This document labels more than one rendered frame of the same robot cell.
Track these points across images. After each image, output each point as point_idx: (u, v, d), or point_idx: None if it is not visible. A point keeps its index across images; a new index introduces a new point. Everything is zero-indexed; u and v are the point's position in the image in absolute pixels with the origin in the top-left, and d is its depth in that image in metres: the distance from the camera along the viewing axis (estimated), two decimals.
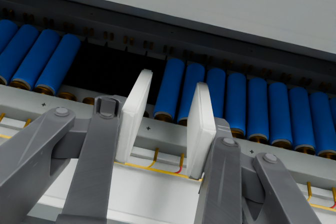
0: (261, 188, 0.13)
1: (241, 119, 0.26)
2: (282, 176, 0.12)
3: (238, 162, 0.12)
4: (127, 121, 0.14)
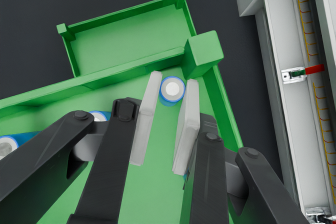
0: (242, 183, 0.13)
1: None
2: (264, 170, 0.12)
3: (222, 157, 0.13)
4: (144, 124, 0.14)
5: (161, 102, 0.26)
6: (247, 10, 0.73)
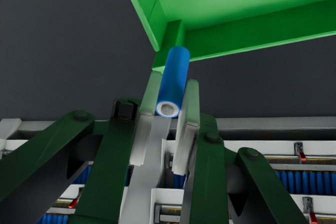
0: (242, 183, 0.13)
1: None
2: (264, 170, 0.12)
3: (222, 157, 0.13)
4: (144, 124, 0.14)
5: None
6: None
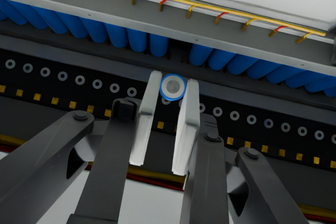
0: (242, 183, 0.13)
1: (12, 5, 0.26)
2: (264, 170, 0.12)
3: (222, 157, 0.13)
4: (144, 124, 0.14)
5: (137, 49, 0.30)
6: None
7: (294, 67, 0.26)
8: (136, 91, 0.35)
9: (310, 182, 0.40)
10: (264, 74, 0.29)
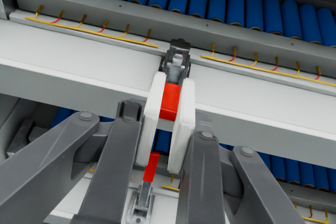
0: (237, 182, 0.13)
1: None
2: (259, 169, 0.12)
3: (217, 156, 0.13)
4: (149, 125, 0.14)
5: (327, 12, 0.34)
6: None
7: (202, 12, 0.30)
8: None
9: None
10: None
